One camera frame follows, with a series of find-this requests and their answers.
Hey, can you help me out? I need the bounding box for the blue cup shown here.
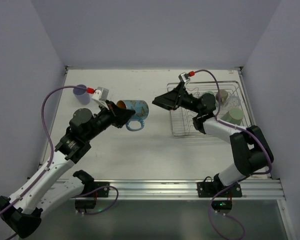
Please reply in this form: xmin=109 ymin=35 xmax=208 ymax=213
xmin=116 ymin=99 xmax=150 ymax=132

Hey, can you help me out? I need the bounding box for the purple plastic cup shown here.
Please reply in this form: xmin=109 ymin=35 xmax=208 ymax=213
xmin=72 ymin=84 xmax=90 ymax=105

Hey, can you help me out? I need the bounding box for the large green cup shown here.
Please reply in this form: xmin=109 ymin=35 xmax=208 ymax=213
xmin=221 ymin=107 xmax=245 ymax=126

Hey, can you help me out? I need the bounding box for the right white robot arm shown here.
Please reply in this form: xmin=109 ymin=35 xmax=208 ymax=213
xmin=152 ymin=83 xmax=274 ymax=190

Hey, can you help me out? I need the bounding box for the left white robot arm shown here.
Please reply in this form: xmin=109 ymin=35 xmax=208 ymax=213
xmin=0 ymin=100 xmax=135 ymax=238

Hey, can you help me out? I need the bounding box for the small mint green cup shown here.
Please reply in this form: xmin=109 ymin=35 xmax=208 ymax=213
xmin=205 ymin=91 xmax=216 ymax=97

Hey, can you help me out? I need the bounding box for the beige cup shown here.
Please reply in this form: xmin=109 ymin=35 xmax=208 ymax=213
xmin=215 ymin=89 xmax=229 ymax=104

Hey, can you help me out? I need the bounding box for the left black controller box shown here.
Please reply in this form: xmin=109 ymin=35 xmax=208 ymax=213
xmin=74 ymin=199 xmax=97 ymax=213

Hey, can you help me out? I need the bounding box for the black controller box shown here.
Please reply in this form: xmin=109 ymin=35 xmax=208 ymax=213
xmin=74 ymin=199 xmax=97 ymax=213
xmin=211 ymin=200 xmax=233 ymax=215

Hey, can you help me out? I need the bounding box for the right black controller box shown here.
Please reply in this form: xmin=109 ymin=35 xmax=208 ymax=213
xmin=211 ymin=200 xmax=233 ymax=215

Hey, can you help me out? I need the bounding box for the metal wire dish rack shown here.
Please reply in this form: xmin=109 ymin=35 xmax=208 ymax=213
xmin=170 ymin=80 xmax=254 ymax=140

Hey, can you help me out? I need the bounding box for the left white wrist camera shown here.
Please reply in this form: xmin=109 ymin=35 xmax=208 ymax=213
xmin=91 ymin=87 xmax=109 ymax=108

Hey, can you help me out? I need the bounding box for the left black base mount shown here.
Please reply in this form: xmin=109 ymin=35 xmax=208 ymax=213
xmin=82 ymin=181 xmax=110 ymax=198

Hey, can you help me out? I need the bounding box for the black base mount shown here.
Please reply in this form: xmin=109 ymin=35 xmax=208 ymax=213
xmin=82 ymin=181 xmax=110 ymax=198
xmin=196 ymin=174 xmax=243 ymax=198

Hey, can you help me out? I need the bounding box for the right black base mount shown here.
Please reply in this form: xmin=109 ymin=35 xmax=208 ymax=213
xmin=196 ymin=174 xmax=243 ymax=198

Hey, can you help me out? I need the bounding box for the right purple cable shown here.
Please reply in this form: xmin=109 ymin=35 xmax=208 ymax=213
xmin=187 ymin=69 xmax=274 ymax=201

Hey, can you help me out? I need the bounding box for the aluminium mounting rail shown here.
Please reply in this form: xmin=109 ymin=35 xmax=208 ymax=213
xmin=107 ymin=179 xmax=285 ymax=201

